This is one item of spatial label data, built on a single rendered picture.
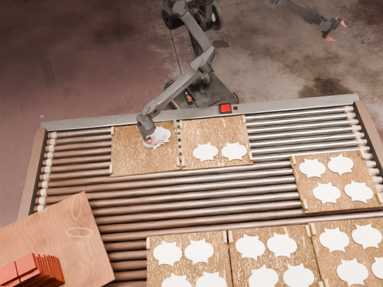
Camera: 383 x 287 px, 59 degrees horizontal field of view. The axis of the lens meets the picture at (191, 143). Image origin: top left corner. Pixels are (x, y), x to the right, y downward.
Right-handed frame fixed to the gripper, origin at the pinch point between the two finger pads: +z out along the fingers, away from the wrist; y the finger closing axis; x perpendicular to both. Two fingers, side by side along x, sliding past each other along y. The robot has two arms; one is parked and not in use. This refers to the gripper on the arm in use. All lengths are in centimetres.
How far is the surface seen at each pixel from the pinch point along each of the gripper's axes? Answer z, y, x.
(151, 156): 5.0, 10.6, -2.6
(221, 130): 4.6, 14.3, 43.1
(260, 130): 7, 25, 64
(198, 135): 4.7, 10.6, 28.8
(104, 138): 7.0, -17.9, -23.2
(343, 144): 7, 58, 101
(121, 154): 5.1, 0.3, -18.0
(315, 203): 5, 80, 63
